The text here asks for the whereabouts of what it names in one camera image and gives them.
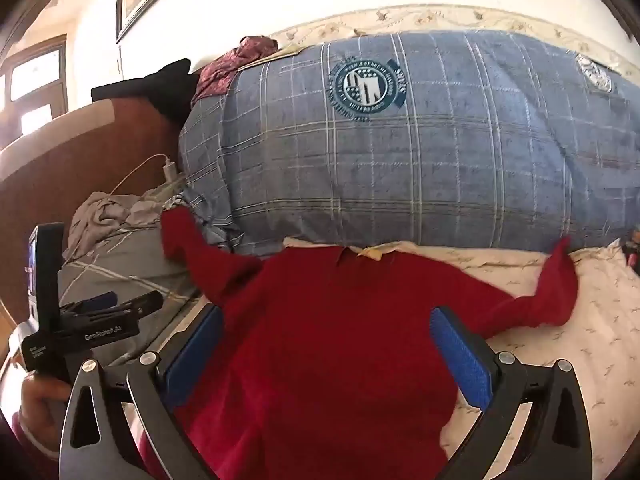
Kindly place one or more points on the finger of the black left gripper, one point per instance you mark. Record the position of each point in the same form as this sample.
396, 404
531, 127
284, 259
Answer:
91, 305
139, 307

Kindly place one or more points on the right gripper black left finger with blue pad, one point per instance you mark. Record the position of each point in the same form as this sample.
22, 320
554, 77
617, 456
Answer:
96, 441

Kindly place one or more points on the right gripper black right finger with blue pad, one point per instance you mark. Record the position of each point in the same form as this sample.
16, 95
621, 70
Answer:
555, 442

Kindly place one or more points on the red knit sweater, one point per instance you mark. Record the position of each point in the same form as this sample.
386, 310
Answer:
325, 368

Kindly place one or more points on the magenta sleeved left forearm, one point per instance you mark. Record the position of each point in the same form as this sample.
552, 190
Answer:
20, 460

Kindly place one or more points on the person's left hand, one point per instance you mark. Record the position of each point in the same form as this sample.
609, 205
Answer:
41, 396

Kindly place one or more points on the grey striped pillow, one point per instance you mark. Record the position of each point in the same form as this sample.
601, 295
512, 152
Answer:
130, 264

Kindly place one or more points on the beige crumpled cloth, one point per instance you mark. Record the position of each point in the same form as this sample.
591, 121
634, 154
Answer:
102, 215

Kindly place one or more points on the cream patterned bed sheet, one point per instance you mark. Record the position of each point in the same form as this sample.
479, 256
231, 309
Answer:
429, 169

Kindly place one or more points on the brown wooden headboard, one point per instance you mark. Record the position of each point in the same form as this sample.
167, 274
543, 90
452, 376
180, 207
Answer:
47, 174

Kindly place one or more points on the small colourful object at right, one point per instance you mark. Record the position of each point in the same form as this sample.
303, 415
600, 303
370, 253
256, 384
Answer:
631, 250

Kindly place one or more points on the black garment on headboard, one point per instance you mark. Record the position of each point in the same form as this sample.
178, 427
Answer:
169, 90

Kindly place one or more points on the wooden framed window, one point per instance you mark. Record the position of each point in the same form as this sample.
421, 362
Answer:
33, 88

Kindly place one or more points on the maroon patterned cloth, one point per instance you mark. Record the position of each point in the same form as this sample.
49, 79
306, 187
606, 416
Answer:
216, 77

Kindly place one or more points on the blue plaid duvet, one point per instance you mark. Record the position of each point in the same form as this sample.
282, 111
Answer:
459, 139

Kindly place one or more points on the white charger with cable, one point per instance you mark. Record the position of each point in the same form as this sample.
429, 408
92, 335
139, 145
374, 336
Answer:
154, 170

